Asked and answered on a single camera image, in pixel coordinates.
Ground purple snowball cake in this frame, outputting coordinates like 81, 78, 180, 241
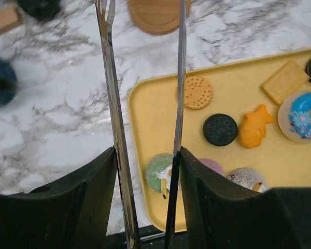
199, 158, 225, 176

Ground black ridged knob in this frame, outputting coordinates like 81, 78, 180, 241
17, 0, 61, 21

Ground round orange biscuit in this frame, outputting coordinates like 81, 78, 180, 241
183, 75, 213, 110

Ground rectangular beige biscuit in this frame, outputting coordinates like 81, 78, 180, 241
261, 60, 309, 105

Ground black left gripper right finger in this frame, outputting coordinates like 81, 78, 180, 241
180, 148, 311, 248

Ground yellow serving tray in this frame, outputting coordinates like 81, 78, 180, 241
128, 46, 311, 232

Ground metal serving tongs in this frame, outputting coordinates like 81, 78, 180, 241
95, 1, 187, 248

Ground orange fish cookie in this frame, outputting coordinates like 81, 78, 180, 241
238, 104, 275, 149

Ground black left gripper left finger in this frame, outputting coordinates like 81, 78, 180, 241
0, 147, 117, 248

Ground light wooden coaster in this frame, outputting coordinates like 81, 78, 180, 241
127, 0, 180, 35

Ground small wooden block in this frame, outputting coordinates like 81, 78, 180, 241
0, 5, 23, 35

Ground blue frosted donut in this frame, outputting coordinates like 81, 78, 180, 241
277, 91, 311, 143

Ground dark blue mug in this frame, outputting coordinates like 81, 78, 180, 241
0, 58, 18, 106

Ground grey snowball cake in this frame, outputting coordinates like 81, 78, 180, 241
226, 168, 269, 193

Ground green snowball cake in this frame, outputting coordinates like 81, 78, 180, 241
145, 153, 173, 199

